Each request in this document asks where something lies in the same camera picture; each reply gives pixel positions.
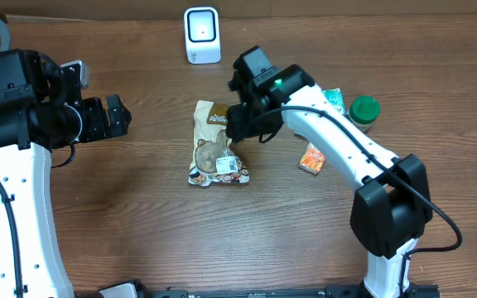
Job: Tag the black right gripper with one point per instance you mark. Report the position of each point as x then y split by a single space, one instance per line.
240 128

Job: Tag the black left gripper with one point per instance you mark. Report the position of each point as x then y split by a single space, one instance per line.
102 129

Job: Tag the brown Pantree mushroom bag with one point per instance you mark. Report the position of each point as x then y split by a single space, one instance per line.
211 154

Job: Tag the mixed beans printed bag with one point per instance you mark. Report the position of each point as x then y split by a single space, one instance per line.
226 176

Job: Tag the orange Kleenex tissue pack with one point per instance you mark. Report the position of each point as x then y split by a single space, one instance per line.
312 160

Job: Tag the teal Kleenex tissue pack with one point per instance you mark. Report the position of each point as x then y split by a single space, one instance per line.
335 98

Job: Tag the green lid beige jar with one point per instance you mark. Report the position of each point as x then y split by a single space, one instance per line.
363 112

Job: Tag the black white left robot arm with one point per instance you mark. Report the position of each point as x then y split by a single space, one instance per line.
41 110

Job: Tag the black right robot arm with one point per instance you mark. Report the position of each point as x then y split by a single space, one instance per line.
388 214

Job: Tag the white barcode scanner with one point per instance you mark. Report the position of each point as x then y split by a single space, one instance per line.
202 38

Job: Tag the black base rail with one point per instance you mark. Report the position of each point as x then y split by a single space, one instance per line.
263 294

